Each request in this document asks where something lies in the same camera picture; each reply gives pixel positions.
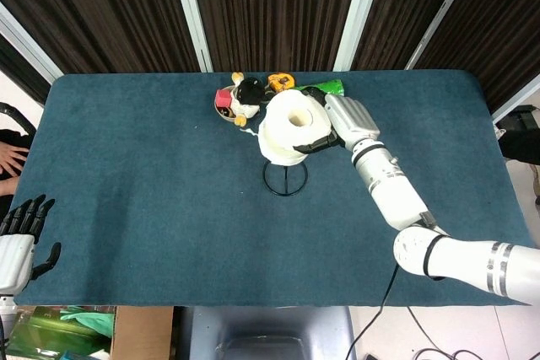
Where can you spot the blue table cloth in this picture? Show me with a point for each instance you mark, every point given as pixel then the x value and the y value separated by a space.
pixel 169 216

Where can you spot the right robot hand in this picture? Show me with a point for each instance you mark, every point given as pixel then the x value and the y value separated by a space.
pixel 348 121

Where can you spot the person's hand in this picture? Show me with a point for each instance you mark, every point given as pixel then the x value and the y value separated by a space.
pixel 10 162

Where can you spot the green plastic bottle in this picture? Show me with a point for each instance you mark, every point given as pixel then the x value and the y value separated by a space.
pixel 331 87

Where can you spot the cardboard box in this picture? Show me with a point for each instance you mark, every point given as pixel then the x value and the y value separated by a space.
pixel 141 332

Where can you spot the black and white plush toy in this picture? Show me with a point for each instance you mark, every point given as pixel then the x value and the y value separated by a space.
pixel 246 98

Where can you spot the orange yellow tape measure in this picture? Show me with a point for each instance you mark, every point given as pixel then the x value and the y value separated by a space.
pixel 280 82

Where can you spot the green plastic bag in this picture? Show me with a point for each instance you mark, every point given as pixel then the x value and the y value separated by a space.
pixel 63 330

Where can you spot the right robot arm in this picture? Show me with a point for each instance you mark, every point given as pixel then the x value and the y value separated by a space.
pixel 422 216

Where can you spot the pink red cube block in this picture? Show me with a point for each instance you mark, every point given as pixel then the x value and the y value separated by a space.
pixel 223 97

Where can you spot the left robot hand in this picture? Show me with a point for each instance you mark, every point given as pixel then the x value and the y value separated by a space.
pixel 14 250

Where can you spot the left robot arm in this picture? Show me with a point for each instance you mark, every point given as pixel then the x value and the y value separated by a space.
pixel 5 318

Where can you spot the white toilet paper roll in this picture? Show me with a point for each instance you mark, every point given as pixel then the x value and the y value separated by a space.
pixel 293 128

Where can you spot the small bowl with blocks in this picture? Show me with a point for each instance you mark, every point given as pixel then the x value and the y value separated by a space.
pixel 223 109

